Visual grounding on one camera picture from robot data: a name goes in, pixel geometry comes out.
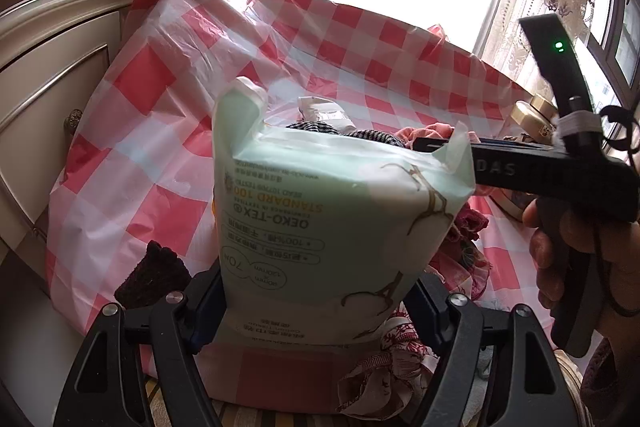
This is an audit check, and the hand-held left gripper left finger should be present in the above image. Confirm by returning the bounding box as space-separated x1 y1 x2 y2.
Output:
52 264 228 427

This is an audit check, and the cream wooden cabinet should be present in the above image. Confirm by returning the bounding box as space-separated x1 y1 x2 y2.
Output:
0 0 168 258

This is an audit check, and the maroon patterned cloth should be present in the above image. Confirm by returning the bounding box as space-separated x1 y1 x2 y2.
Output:
337 307 451 423

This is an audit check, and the person's right forearm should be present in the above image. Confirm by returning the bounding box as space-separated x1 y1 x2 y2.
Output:
580 332 640 427

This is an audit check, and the mint green tissue pack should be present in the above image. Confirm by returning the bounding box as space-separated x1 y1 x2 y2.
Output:
211 77 476 348

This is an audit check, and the person's right hand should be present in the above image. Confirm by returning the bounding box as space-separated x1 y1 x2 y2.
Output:
522 197 640 340

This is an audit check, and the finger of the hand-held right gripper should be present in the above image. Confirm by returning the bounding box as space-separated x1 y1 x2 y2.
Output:
412 136 475 156

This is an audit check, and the salmon pink cloth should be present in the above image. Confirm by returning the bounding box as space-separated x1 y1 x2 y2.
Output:
395 122 455 148

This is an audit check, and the black cable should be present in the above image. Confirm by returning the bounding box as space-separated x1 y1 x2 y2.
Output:
597 104 640 155

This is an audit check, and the red white checkered table cover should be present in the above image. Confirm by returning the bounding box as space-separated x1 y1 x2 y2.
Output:
45 0 541 403

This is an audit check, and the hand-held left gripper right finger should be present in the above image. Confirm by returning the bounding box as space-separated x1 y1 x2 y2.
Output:
402 274 596 427

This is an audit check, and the dark brown knitted glove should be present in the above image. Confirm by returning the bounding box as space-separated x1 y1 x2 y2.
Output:
114 241 193 310

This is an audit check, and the small white packet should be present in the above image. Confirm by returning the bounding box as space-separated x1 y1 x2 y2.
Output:
297 97 357 132

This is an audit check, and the dark window frame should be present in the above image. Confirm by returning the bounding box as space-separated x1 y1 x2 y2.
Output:
585 0 640 108

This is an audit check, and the black white houndstooth cloth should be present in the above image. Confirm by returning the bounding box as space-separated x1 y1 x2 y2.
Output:
285 121 416 150

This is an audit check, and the pink floral pouch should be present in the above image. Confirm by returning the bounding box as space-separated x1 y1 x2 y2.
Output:
427 202 496 308

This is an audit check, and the gold lid clear jar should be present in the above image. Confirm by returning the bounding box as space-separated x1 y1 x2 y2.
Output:
511 94 559 142

